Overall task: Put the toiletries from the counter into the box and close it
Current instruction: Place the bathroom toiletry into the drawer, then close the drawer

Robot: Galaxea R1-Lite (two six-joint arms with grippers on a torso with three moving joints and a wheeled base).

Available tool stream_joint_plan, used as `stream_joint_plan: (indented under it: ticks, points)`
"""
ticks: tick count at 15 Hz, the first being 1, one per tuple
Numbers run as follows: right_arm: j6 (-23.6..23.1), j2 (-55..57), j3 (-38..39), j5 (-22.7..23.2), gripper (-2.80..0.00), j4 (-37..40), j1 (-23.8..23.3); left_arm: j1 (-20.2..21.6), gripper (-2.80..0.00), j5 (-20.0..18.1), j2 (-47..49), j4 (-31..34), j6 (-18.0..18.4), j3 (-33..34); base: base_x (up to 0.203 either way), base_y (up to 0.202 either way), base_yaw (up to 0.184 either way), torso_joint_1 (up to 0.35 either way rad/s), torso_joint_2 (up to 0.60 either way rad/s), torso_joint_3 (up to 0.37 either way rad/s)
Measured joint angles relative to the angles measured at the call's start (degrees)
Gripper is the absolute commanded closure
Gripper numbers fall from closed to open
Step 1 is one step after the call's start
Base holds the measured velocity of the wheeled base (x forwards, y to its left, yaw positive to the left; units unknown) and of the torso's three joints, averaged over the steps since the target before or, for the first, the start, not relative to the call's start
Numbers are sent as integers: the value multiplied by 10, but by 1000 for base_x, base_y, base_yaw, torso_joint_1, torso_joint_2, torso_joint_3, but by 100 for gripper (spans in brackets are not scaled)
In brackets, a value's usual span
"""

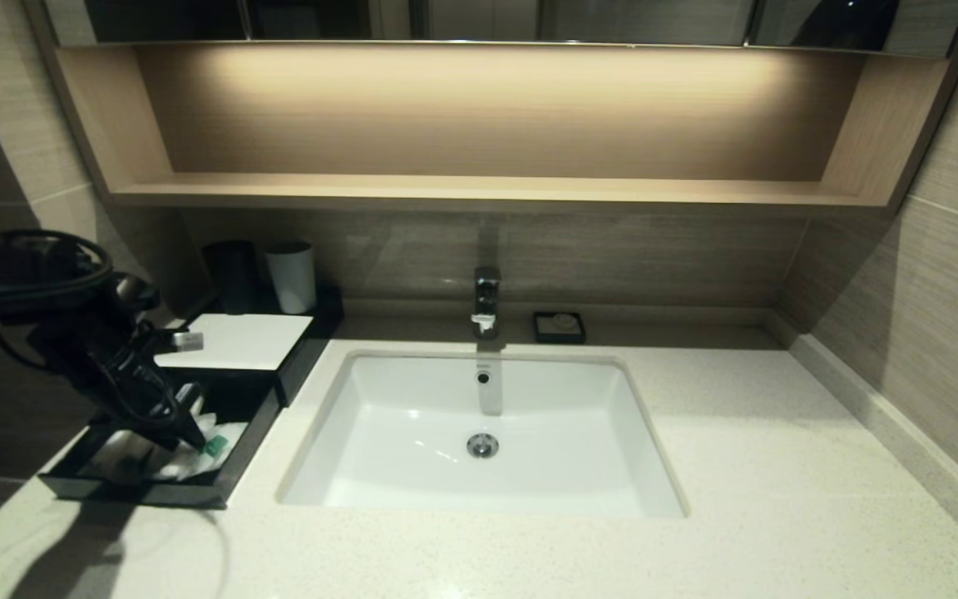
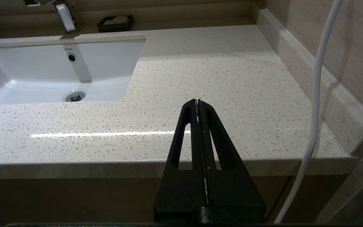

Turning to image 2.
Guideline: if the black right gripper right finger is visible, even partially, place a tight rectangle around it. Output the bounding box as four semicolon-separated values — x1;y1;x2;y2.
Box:
198;99;266;222

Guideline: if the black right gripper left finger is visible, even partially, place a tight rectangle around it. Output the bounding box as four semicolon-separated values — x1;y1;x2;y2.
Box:
154;99;208;221

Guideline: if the brown vanity cabinet front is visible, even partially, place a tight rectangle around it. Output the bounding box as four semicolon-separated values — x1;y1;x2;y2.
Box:
0;173;354;225

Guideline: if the chrome sink drain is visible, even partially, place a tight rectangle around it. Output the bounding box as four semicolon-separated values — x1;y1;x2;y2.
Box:
65;91;86;102

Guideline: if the black soap dish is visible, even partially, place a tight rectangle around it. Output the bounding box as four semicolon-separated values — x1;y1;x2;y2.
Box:
97;15;134;33

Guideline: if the white sink basin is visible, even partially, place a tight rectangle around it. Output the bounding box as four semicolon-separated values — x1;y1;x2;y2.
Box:
0;33;147;105

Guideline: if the chrome faucet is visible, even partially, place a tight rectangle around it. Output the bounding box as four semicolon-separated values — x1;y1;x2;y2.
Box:
23;0;82;34

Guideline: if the white hanging cable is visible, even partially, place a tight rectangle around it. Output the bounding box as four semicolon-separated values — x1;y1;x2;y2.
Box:
273;0;343;224

